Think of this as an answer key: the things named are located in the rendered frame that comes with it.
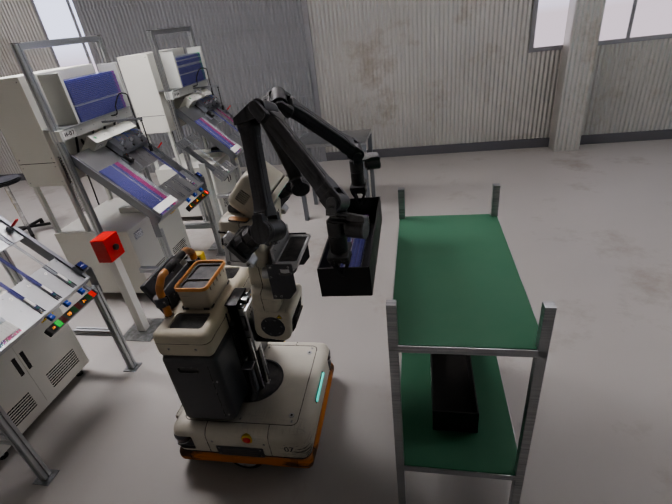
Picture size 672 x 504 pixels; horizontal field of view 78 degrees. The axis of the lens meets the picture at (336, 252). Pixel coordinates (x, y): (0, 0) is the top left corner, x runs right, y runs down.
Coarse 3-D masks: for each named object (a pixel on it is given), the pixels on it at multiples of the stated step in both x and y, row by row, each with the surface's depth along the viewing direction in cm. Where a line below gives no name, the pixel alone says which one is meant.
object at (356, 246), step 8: (368, 216) 179; (352, 240) 162; (360, 240) 161; (352, 248) 156; (360, 248) 155; (352, 256) 151; (360, 256) 150; (344, 264) 147; (352, 264) 146; (360, 264) 148
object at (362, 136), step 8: (304, 136) 420; (312, 136) 417; (352, 136) 399; (360, 136) 396; (368, 136) 398; (304, 144) 393; (312, 144) 390; (320, 144) 388; (328, 144) 387; (368, 144) 421; (368, 176) 398; (368, 184) 399; (368, 192) 404; (304, 200) 422; (304, 208) 427
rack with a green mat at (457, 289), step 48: (432, 240) 177; (480, 240) 172; (432, 288) 147; (480, 288) 144; (432, 336) 126; (480, 336) 123; (528, 336) 121; (480, 384) 182; (528, 384) 127; (432, 432) 164; (480, 432) 162; (528, 432) 134
